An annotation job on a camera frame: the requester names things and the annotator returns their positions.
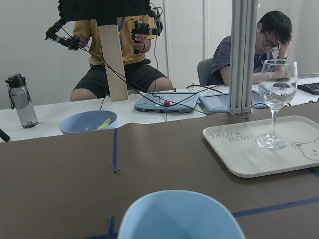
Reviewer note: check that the clear wine glass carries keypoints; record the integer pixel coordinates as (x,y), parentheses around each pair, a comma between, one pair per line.
(277,88)

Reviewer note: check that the blue teach pendant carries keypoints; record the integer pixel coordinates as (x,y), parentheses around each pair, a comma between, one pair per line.
(218,103)
(167,102)

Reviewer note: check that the blue bowl with fork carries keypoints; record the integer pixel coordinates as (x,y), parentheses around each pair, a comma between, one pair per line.
(89,121)

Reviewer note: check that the black keyboard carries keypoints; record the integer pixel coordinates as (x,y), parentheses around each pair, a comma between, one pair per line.
(311,88)

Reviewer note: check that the light blue plastic cup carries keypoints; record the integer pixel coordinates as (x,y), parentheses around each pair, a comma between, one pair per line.
(178,214)

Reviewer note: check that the person in yellow shirt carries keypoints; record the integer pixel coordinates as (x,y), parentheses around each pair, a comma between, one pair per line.
(130,48)

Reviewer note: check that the wooden plank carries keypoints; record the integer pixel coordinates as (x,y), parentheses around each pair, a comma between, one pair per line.
(113,62)

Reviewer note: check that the grey water bottle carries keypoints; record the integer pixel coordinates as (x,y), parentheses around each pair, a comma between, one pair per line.
(21,101)

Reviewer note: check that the aluminium frame post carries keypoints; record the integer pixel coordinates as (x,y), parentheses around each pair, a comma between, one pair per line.
(243,33)

